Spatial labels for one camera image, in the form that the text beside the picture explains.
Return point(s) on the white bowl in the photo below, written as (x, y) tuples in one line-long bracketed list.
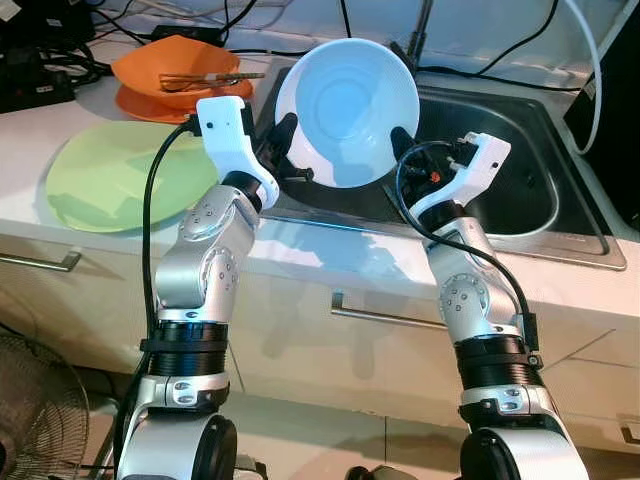
[(350, 110)]

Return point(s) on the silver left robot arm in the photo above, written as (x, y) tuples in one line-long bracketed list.
[(200, 270)]

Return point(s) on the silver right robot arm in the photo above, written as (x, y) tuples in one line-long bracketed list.
[(470, 300)]

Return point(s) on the stainless steel sink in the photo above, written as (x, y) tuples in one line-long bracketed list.
[(500, 200)]

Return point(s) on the brown utensil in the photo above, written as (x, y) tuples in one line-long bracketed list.
[(195, 82)]

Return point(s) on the black faucet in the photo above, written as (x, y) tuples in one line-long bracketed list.
[(420, 30)]

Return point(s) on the black power adapter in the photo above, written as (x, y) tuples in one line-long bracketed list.
[(185, 36)]

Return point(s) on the orange plate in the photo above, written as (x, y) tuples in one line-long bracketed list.
[(140, 108)]

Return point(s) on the orange bowl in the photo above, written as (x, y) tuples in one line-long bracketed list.
[(150, 60)]

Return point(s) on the green plate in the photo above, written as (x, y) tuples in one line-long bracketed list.
[(110, 180)]

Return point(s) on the black appliance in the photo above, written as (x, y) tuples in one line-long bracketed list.
[(615, 120)]

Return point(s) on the black power strip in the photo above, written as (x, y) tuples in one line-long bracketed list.
[(35, 85)]

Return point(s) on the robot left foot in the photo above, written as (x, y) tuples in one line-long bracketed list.
[(250, 470)]

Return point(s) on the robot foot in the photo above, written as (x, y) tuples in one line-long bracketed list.
[(250, 470), (380, 473)]

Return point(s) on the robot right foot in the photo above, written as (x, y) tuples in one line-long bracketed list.
[(380, 473)]

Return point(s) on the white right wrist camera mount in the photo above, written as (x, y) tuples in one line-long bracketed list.
[(480, 165)]

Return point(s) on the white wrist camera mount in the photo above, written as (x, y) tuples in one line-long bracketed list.
[(225, 130), (480, 165)]

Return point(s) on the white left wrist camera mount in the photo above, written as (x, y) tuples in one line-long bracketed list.
[(225, 130)]

